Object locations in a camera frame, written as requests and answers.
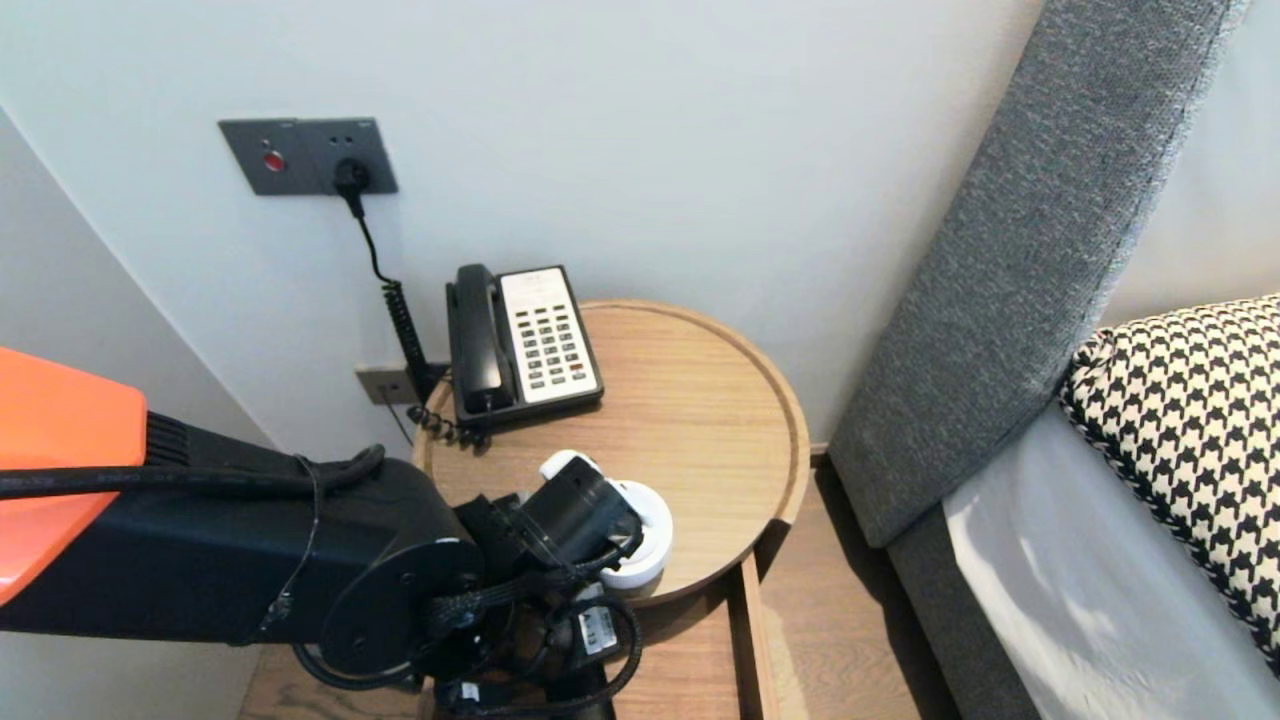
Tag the grey fabric bed base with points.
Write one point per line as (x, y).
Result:
(950, 640)

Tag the black power plug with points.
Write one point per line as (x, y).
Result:
(352, 180)

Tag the white bed sheet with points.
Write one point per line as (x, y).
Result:
(1080, 600)

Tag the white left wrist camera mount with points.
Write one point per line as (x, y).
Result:
(560, 462)

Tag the black telephone handset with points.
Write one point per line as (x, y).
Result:
(482, 350)

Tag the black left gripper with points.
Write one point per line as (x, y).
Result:
(597, 632)

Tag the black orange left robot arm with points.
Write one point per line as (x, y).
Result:
(200, 560)

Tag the round wooden bedside table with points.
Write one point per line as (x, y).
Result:
(700, 420)

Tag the grey fabric headboard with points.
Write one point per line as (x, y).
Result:
(1000, 300)

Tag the black telephone base white keypad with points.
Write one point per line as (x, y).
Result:
(550, 340)

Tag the curved front wooden drawer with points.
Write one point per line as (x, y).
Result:
(690, 660)

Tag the dark grey wall socket panel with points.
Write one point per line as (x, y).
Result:
(300, 150)

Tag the beige low wall plate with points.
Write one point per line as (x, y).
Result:
(385, 385)

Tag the white round puck device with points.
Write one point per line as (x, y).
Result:
(652, 560)

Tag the black white houndstooth pillow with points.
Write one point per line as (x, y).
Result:
(1190, 420)

